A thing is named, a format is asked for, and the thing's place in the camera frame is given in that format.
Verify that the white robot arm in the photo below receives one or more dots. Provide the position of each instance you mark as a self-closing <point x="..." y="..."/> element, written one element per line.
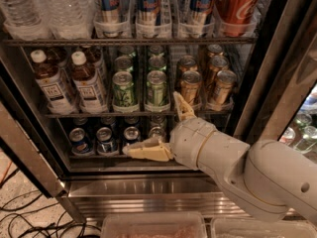
<point x="265" y="179"/>

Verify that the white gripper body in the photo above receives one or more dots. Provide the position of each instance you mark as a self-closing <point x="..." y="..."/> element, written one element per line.
<point x="186" y="140"/>

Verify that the water bottle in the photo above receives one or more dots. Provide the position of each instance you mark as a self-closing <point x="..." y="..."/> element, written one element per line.
<point x="67" y="19"/>
<point x="23" y="20"/>

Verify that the front right gold can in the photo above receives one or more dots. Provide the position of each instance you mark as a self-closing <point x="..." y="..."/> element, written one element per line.
<point x="223" y="85"/>

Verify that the gold can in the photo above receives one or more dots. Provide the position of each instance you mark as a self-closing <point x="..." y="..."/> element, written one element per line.
<point x="214" y="65"/>
<point x="190" y="85"/>
<point x="213" y="50"/>
<point x="186" y="63"/>
<point x="223" y="85"/>

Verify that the middle Red Bull can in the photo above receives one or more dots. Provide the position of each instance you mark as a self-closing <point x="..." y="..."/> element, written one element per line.
<point x="148" y="16"/>

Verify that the left clear plastic bin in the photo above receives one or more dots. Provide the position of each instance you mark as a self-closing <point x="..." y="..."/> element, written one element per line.
<point x="186" y="224"/>

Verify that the front middle Pepsi can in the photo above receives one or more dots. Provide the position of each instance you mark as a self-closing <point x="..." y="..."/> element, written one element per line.
<point x="106" y="144"/>

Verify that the front left silver can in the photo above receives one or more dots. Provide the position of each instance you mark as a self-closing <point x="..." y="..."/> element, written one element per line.
<point x="157" y="132"/>

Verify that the clear plastic bin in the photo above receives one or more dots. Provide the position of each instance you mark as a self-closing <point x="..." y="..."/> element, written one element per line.
<point x="250" y="228"/>
<point x="186" y="224"/>

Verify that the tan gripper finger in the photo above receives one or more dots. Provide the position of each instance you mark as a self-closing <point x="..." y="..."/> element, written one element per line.
<point x="183" y="109"/>
<point x="153" y="149"/>

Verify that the front left tea bottle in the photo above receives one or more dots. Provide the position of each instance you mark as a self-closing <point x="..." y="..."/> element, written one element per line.
<point x="54" y="84"/>

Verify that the front right tea bottle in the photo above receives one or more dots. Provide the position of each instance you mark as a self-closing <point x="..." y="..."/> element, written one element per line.
<point x="88" y="83"/>

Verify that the front right Pepsi can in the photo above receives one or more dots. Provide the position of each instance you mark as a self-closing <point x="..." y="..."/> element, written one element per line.
<point x="131" y="135"/>

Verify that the pepsi can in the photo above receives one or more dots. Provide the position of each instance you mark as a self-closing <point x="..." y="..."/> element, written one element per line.
<point x="81" y="144"/>
<point x="106" y="144"/>
<point x="131" y="135"/>

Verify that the left water bottle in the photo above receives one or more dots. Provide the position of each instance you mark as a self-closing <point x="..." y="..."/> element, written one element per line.
<point x="23" y="20"/>

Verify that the right water bottle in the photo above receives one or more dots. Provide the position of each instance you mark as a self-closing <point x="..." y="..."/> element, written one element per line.
<point x="67" y="19"/>

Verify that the green can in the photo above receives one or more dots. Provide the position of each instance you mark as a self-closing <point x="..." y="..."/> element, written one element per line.
<point x="157" y="63"/>
<point x="155" y="51"/>
<point x="127" y="51"/>
<point x="156" y="88"/>
<point x="123" y="88"/>
<point x="124" y="63"/>

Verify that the rear right gold can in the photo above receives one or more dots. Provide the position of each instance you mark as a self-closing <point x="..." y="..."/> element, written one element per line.
<point x="213" y="50"/>

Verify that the front left Pepsi can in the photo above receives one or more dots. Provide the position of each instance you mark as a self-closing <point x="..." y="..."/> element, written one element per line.
<point x="81" y="144"/>

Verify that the stainless steel fridge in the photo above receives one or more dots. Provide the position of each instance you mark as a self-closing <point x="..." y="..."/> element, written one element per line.
<point x="91" y="187"/>

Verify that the rear right tea bottle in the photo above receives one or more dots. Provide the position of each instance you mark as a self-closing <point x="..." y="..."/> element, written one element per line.
<point x="95" y="56"/>

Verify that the red Coca-Cola can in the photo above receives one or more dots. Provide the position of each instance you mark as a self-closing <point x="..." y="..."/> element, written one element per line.
<point x="236" y="15"/>

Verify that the right Red Bull can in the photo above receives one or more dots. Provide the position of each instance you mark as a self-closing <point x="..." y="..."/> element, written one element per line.
<point x="199" y="16"/>

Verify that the front left gold can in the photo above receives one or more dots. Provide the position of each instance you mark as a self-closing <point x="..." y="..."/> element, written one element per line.
<point x="190" y="85"/>

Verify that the rear left tea bottle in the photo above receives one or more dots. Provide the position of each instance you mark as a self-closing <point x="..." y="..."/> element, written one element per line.
<point x="59" y="57"/>

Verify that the left Red Bull can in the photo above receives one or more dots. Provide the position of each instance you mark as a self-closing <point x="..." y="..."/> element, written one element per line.
<point x="110" y="14"/>

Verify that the open fridge door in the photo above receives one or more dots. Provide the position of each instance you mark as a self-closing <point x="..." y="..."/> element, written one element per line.
<point x="275" y="102"/>

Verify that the right clear plastic bin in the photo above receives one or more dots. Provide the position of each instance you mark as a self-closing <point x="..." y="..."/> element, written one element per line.
<point x="250" y="228"/>

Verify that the tea bottle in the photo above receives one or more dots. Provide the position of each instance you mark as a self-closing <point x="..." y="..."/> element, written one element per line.
<point x="88" y="83"/>
<point x="59" y="57"/>
<point x="54" y="84"/>
<point x="95" y="56"/>

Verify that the red bull can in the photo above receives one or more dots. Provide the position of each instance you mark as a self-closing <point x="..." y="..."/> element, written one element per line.
<point x="110" y="14"/>
<point x="199" y="16"/>
<point x="148" y="16"/>

